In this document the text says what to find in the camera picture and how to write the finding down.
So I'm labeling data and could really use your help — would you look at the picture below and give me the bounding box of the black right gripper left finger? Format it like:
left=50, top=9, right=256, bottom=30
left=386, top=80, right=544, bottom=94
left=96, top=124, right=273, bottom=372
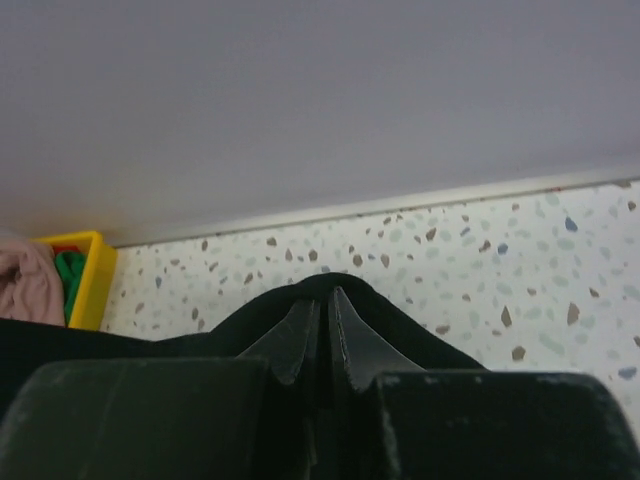
left=237, top=300, right=320, bottom=385

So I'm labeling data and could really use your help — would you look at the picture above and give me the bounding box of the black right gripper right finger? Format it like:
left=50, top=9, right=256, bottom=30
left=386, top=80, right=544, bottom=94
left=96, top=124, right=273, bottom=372
left=329, top=288, right=424, bottom=391

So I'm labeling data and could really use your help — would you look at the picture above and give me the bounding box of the yellow plastic bin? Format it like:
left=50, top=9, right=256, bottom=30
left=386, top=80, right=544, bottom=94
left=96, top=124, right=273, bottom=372
left=36, top=231, right=117, bottom=331

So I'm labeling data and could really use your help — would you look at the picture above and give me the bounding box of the green t shirt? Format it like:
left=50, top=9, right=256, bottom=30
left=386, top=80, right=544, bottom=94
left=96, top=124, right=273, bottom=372
left=54, top=250, right=86, bottom=326

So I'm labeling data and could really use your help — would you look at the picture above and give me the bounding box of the pink t shirt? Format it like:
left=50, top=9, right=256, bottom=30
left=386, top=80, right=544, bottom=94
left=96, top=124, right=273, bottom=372
left=1, top=236, right=65, bottom=327

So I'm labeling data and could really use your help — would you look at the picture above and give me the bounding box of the black t shirt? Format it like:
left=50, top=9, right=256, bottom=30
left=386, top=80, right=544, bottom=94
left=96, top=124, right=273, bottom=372
left=1, top=273, right=482, bottom=410

